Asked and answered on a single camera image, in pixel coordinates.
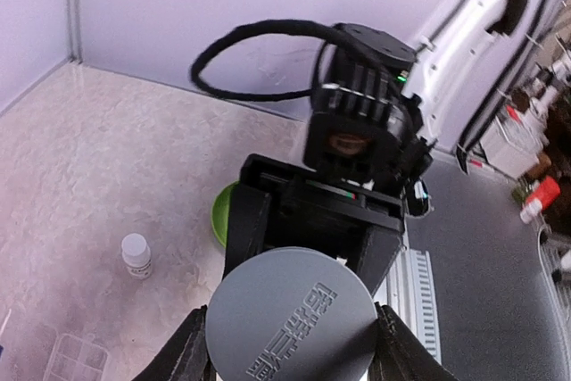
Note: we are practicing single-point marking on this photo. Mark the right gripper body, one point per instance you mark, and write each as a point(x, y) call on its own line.
point(306, 211)

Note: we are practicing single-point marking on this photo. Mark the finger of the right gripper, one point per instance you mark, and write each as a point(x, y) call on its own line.
point(247, 224)
point(376, 254)

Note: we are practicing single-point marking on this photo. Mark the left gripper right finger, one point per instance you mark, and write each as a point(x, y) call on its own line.
point(399, 355)

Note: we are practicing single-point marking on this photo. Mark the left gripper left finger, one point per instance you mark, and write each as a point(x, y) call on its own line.
point(184, 356)

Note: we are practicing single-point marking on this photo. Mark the grey bottle cap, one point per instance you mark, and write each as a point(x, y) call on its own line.
point(291, 314)

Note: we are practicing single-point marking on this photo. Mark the clear plastic pill organizer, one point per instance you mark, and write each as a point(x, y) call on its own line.
point(74, 358)

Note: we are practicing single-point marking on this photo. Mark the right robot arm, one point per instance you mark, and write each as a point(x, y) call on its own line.
point(424, 76)

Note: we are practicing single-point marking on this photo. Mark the green plate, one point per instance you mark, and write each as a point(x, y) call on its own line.
point(220, 214)

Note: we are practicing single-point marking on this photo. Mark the small white pill bottle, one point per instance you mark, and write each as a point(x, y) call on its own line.
point(137, 256)

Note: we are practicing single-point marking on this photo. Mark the front aluminium rail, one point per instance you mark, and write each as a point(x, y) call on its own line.
point(410, 291)

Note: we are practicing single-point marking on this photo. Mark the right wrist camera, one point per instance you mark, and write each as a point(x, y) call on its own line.
point(356, 127)

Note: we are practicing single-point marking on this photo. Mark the left aluminium frame post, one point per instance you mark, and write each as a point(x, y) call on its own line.
point(74, 31)

